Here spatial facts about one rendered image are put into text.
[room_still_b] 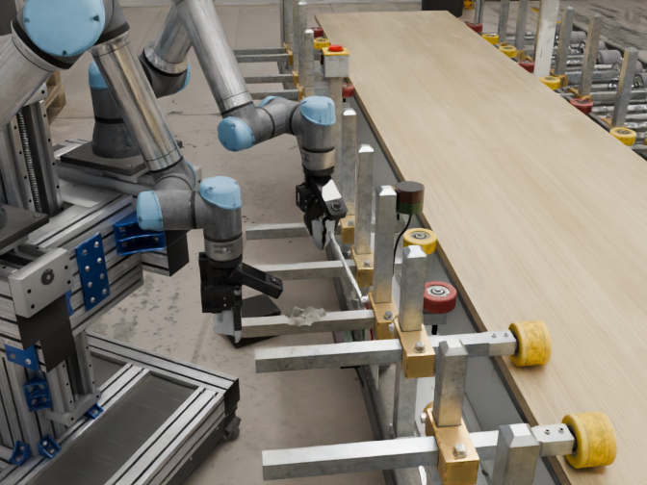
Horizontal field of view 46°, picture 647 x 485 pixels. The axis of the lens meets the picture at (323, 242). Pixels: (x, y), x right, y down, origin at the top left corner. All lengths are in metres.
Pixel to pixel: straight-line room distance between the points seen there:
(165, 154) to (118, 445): 1.06
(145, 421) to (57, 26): 1.38
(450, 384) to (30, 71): 0.84
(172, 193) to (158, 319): 1.78
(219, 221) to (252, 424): 1.31
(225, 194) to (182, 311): 1.86
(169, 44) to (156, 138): 0.48
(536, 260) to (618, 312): 0.24
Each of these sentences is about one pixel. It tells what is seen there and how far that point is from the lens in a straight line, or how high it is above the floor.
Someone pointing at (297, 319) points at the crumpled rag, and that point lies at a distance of 1.56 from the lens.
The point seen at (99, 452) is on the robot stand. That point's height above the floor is 0.21.
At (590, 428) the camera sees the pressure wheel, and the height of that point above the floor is 0.98.
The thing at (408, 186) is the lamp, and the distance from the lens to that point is 1.53.
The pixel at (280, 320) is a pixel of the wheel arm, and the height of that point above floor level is 0.86.
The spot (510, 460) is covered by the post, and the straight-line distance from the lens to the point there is 0.89.
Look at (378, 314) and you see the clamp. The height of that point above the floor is 0.87.
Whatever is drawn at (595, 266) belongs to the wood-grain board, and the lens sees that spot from 1.80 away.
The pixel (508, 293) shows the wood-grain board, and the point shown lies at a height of 0.90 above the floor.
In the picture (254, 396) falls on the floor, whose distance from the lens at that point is 2.74.
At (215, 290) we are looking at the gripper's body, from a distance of 1.50.
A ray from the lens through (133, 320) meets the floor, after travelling 3.21.
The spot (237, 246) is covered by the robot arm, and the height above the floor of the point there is 1.05.
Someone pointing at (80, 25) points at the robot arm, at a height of 1.49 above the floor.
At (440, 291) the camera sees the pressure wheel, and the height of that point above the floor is 0.91.
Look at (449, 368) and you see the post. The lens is 1.11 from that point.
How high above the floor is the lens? 1.75
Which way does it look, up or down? 28 degrees down
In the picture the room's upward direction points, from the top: straight up
